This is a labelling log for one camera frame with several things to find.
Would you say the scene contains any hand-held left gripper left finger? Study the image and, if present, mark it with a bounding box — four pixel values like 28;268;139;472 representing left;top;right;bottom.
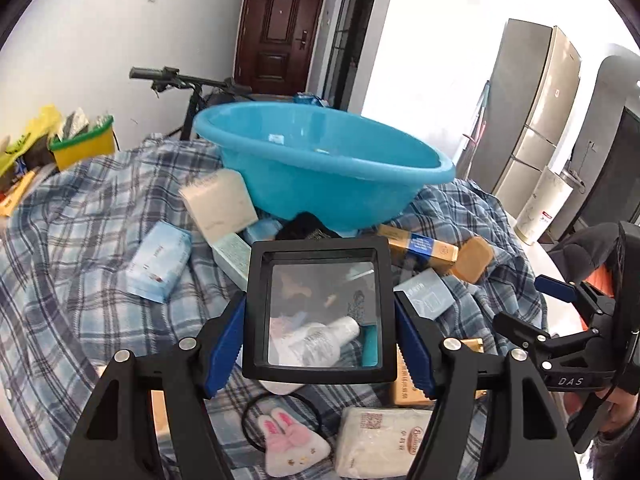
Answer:
59;290;247;480

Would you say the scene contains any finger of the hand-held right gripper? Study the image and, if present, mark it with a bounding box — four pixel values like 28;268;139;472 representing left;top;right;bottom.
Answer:
492;312;602;367
534;275;617;317

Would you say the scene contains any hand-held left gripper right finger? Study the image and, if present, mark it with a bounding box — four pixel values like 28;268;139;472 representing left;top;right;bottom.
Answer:
394;292;583;480

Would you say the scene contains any black framed clear display case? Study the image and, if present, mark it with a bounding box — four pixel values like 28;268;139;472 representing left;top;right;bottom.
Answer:
241;236;398;386

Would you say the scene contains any black plush toy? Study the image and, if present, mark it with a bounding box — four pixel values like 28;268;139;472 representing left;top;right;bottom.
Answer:
275;212;343;241

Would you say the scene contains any blue plastic basin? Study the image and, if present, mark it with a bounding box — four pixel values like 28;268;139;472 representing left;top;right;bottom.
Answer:
192;102;457;231

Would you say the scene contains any person's right forearm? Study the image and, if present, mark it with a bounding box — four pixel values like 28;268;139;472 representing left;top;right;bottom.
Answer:
590;430;637;477

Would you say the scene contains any person's right hand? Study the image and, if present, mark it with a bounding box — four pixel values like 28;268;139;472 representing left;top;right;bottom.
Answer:
597;387;640;436

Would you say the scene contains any gold yellow box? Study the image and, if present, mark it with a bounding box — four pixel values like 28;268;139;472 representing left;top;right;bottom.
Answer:
390;337;486;408

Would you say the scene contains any person's black orange clothing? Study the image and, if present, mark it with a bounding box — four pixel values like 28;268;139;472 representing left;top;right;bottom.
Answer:
555;222;623;321

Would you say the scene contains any grey box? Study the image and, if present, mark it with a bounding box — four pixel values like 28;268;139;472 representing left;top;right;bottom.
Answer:
392;267;457;320

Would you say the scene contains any white floral tumbler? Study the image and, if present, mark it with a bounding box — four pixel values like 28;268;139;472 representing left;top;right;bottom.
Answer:
515;166;575;246

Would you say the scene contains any orange soap box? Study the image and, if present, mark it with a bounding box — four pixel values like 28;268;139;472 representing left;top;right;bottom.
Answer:
450;236;497;286

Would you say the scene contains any tan cardboard box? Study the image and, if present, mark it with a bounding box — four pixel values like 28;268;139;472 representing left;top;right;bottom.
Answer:
150;390;167;441

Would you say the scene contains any white tissue pack red logo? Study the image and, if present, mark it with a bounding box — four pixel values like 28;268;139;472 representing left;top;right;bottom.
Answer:
334;406;433;478

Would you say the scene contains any white box green print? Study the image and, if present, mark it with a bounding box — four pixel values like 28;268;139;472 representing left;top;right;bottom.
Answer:
211;232;253;291

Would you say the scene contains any white cosmetic tube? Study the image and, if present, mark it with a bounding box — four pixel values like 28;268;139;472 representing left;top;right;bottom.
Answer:
272;316;362;366

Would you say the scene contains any gold blue long box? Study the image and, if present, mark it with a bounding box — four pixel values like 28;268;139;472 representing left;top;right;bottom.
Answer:
376;223;459;277

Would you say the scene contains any white bunny hair band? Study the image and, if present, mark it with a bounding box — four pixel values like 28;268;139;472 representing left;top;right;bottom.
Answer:
241;391;332;477

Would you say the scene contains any blue white tissue pack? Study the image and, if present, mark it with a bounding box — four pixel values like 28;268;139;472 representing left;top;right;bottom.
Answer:
126;221;193;303

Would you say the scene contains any light blue tissue pack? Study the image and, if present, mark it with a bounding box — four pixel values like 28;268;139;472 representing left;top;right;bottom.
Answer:
245;217;283;243

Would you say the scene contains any cream wrapped tissue pack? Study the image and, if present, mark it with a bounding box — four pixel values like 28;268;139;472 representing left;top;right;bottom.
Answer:
179;168;259;240

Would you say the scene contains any grey gold refrigerator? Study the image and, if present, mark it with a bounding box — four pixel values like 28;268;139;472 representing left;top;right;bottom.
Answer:
467;18;583;211

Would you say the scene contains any folded metal rack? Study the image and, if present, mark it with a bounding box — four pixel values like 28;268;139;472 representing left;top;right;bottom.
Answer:
457;80;493;181

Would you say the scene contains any blue plaid cloth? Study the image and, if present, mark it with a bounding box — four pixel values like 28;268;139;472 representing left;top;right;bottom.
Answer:
0;132;551;480

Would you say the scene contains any yellow bin green rim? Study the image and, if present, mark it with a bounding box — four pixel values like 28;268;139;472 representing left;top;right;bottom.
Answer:
50;115;117;172

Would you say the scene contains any orange yellow book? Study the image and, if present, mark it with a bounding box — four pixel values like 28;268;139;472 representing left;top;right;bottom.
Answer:
0;170;38;218

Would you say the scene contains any black bicycle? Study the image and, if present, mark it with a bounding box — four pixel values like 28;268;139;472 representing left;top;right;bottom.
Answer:
129;66;253;141

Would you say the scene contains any blue bag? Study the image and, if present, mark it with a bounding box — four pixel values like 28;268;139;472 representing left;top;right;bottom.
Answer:
294;92;331;109

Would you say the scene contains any yellow plastic bag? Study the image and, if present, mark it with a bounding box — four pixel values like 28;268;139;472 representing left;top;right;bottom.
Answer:
0;105;63;181

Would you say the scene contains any black framed glass door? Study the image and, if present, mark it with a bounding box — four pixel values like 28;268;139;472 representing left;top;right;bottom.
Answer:
330;0;386;111

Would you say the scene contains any brown entrance door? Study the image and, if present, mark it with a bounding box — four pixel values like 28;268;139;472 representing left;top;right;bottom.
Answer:
234;0;328;96

